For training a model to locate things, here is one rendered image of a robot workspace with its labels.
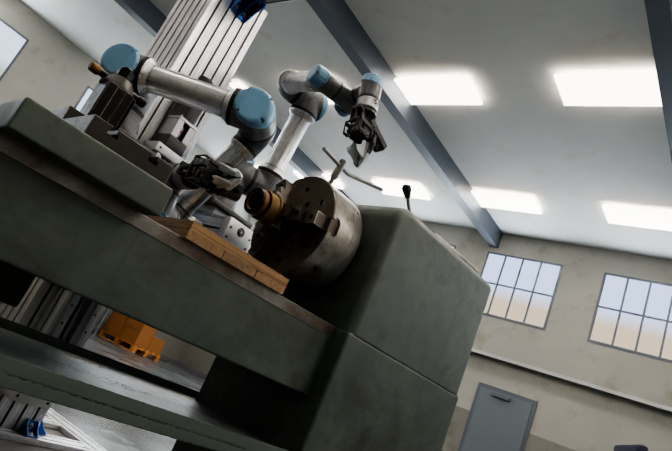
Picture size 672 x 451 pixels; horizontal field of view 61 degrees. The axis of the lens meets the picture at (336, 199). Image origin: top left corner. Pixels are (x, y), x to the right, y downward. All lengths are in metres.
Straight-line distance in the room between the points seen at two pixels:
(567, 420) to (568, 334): 1.53
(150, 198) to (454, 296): 1.07
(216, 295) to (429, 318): 0.72
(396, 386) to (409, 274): 0.32
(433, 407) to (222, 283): 0.86
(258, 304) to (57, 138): 0.59
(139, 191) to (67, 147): 0.15
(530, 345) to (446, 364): 9.95
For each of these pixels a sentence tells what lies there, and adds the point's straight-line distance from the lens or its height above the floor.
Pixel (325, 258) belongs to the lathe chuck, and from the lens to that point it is 1.50.
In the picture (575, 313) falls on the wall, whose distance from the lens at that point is 11.82.
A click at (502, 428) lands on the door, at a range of 11.54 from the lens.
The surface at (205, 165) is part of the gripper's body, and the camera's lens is 1.49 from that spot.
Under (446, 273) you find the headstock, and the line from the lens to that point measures 1.80.
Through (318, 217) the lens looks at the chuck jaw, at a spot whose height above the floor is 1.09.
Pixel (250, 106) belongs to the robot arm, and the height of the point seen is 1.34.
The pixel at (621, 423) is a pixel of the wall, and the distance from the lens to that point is 11.23.
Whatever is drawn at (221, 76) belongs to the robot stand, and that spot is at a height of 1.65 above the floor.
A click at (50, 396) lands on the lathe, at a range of 1.03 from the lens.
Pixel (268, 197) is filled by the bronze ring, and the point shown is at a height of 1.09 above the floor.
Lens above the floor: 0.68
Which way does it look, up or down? 19 degrees up
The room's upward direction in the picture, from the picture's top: 24 degrees clockwise
